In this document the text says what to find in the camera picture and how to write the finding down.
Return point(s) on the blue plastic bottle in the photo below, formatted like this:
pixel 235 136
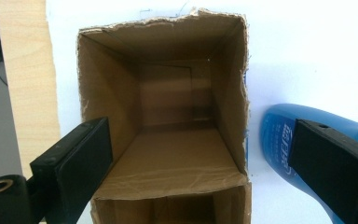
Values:
pixel 276 137

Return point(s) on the brown cardboard box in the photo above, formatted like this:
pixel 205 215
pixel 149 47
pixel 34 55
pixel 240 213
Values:
pixel 174 149

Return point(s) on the light wooden board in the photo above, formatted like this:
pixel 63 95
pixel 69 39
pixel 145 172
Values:
pixel 28 81

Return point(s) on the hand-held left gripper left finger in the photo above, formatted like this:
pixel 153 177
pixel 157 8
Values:
pixel 74 161

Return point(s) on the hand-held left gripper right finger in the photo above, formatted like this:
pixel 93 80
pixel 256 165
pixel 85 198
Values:
pixel 335 168

